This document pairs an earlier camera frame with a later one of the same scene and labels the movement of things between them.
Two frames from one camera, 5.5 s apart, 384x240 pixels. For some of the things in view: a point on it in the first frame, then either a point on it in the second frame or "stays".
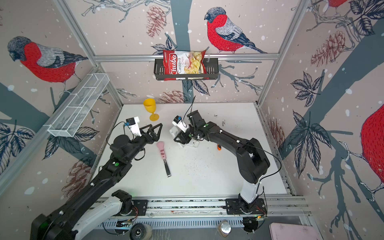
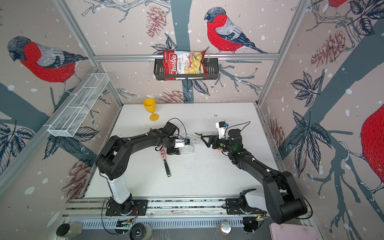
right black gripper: [182, 138] to [215, 140]
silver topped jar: [224, 228] stays
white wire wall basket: [73, 115] stays
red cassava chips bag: [179, 62] stays
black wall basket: [211, 71] stays
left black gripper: [152, 139] to [173, 151]
